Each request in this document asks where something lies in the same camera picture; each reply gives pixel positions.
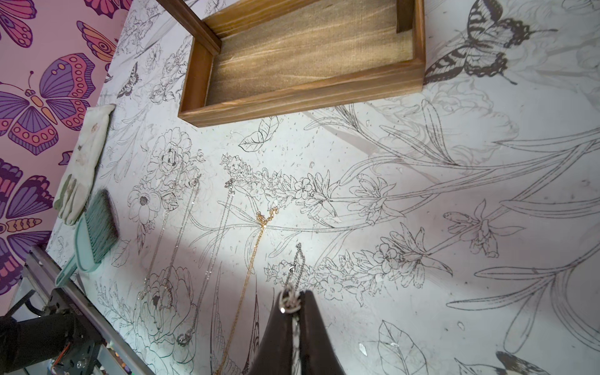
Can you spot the white gardening glove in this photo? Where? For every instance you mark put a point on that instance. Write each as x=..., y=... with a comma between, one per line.
x=76, y=184

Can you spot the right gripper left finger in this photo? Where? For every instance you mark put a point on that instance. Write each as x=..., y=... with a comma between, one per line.
x=276, y=347

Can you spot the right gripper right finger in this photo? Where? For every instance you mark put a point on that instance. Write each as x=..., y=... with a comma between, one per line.
x=316, y=352

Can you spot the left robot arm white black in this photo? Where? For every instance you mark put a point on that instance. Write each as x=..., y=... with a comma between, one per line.
x=62, y=333

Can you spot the wooden jewelry display stand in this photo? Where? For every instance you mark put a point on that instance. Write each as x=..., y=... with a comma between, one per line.
x=257, y=59

